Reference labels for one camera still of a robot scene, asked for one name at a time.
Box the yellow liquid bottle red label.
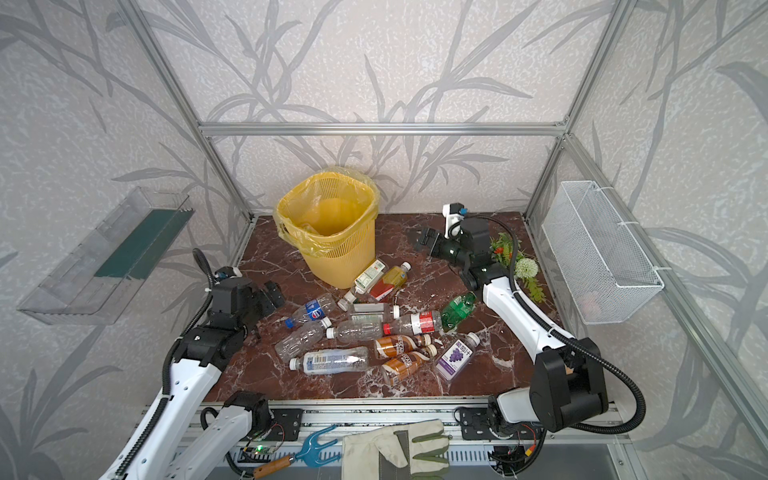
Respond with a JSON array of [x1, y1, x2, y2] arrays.
[[369, 262, 412, 302]]

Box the clear bottle blue label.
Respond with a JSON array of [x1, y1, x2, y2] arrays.
[[284, 293, 337, 329]]

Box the clear crushed plastic bottle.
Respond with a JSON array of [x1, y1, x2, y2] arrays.
[[275, 318, 332, 363]]

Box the green plastic bottle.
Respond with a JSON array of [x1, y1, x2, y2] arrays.
[[441, 292, 476, 332]]

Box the clear bottle red label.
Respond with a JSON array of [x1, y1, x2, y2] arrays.
[[382, 310, 444, 336]]

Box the clear bottle white label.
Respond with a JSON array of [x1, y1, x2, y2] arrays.
[[289, 346, 370, 375]]

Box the purple grape label bottle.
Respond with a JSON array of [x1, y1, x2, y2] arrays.
[[435, 332, 481, 383]]

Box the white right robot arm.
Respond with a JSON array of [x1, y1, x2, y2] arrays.
[[407, 213, 647, 435]]

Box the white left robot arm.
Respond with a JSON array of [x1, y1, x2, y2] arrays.
[[103, 249, 285, 479]]

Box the yellow ribbed plastic bin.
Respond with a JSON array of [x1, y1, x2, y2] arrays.
[[273, 167, 380, 289]]

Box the yellow bin liner bag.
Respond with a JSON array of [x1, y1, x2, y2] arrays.
[[273, 166, 380, 258]]

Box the potted plant red flowers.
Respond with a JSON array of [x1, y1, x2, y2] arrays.
[[490, 233, 546, 303]]

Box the white green label bottle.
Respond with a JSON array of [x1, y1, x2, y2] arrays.
[[337, 259, 387, 312]]

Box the small clear grey bottle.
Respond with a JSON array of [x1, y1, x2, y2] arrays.
[[347, 303, 401, 322]]

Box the green circuit board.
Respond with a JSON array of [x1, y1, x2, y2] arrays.
[[239, 444, 280, 463]]

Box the blue garden hand fork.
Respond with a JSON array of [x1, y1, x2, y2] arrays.
[[251, 425, 341, 479]]

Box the white green work glove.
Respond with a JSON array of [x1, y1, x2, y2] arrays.
[[341, 420, 451, 479]]

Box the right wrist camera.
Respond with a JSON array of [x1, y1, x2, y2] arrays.
[[442, 203, 467, 238]]

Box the white wire mesh basket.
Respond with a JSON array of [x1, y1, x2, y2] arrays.
[[542, 180, 664, 325]]

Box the clear wall shelf green mat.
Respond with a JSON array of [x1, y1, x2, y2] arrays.
[[17, 187, 194, 326]]

